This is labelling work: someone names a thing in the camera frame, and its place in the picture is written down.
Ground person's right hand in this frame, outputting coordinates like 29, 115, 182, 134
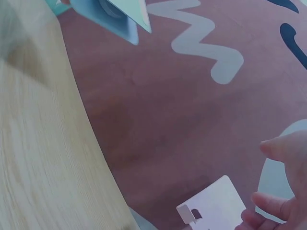
240, 130, 307, 230

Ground white card with slot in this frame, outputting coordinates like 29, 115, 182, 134
176, 174, 248, 230

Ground pale green card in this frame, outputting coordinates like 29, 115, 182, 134
106, 0, 153, 34

